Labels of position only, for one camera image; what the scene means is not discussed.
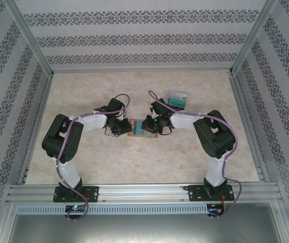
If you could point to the orange card holder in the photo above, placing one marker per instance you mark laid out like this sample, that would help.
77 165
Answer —
149 137

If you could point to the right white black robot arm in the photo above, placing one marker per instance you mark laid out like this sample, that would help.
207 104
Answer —
185 120

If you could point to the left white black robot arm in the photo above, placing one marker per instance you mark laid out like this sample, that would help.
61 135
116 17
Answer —
91 121

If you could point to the blue grey plastic card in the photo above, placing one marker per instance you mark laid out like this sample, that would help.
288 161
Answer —
149 133

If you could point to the teal card with black stripe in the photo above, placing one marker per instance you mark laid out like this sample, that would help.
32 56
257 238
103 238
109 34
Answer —
178 102

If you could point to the pale grey plastic card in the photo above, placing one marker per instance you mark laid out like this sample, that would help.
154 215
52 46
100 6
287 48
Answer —
178 94

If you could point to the circuit board with green light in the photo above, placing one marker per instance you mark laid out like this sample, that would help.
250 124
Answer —
74 208

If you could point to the grey metal sheet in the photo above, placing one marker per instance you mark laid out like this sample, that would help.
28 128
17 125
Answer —
144 227

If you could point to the small dark circuit board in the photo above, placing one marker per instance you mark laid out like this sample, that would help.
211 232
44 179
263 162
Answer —
214 210

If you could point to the aluminium mounting rail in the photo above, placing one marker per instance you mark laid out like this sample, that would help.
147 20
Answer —
139 192

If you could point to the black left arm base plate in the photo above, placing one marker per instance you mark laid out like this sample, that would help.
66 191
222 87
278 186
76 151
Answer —
91 193

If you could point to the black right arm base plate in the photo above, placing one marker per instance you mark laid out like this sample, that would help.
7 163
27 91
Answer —
194 193

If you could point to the aluminium side rail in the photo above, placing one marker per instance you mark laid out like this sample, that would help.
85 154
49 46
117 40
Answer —
244 114
36 126

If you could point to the aluminium frame post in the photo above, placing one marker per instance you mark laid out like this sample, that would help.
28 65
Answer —
253 38
30 38

